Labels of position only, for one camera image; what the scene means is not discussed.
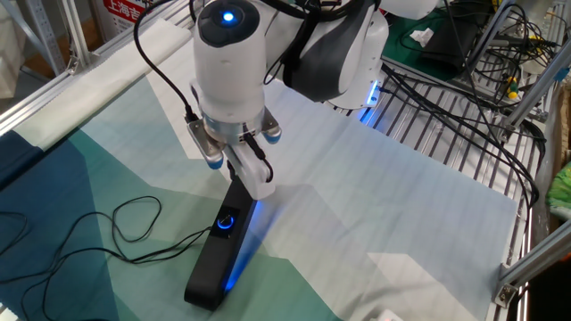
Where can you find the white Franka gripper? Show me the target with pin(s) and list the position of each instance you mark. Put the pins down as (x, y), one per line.
(254, 174)

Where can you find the blue-lit speaker volume knob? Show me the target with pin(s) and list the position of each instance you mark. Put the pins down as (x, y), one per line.
(225, 220)

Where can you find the black soundbar speaker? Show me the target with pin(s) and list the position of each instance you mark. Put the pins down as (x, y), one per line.
(218, 267)

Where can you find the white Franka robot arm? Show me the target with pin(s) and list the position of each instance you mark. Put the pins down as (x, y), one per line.
(232, 67)

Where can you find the teal and white tablecloth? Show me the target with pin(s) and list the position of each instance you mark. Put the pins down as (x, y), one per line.
(357, 200)

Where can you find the red and white sign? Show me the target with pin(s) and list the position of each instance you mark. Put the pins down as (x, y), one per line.
(127, 11)

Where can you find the green cutting mat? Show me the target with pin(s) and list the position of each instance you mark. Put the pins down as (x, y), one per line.
(394, 49)

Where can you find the crumpled white paper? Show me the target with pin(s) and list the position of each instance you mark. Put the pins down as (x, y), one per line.
(421, 36)

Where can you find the perforated steel upright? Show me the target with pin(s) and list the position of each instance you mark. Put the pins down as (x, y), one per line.
(44, 31)

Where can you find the black flat device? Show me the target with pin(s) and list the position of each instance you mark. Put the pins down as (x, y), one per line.
(450, 44)

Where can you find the green plastic bag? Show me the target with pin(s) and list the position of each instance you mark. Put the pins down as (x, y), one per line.
(560, 191)

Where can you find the silver wrist camera blue caps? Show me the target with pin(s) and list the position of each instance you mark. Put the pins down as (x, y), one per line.
(205, 142)

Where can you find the aluminium table edge rail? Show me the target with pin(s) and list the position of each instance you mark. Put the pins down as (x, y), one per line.
(44, 96)

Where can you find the aluminium frame post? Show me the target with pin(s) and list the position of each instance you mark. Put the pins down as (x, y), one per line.
(535, 84)
(535, 260)
(76, 31)

